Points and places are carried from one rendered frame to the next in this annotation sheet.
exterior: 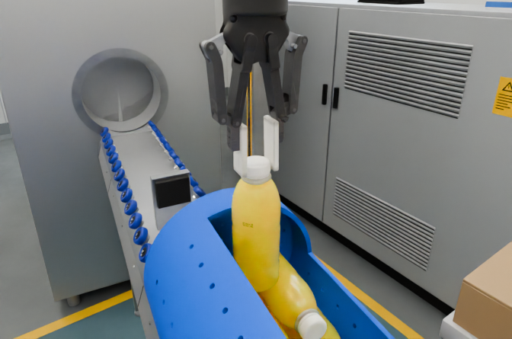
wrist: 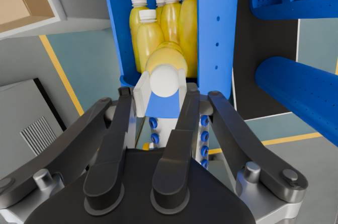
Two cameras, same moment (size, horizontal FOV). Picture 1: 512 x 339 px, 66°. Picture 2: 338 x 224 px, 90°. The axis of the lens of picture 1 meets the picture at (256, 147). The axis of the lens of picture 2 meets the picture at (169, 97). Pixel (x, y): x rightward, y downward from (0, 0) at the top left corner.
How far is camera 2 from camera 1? 40 cm
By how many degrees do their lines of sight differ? 45
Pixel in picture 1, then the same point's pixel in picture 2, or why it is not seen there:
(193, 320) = (231, 9)
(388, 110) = not seen: outside the picture
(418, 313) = (61, 101)
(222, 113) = (218, 97)
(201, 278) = (220, 32)
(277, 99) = (125, 106)
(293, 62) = (67, 145)
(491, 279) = (10, 6)
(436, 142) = not seen: outside the picture
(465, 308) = (42, 9)
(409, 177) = (11, 168)
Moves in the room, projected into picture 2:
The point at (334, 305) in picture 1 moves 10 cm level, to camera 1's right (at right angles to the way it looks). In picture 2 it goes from (123, 38) to (85, 22)
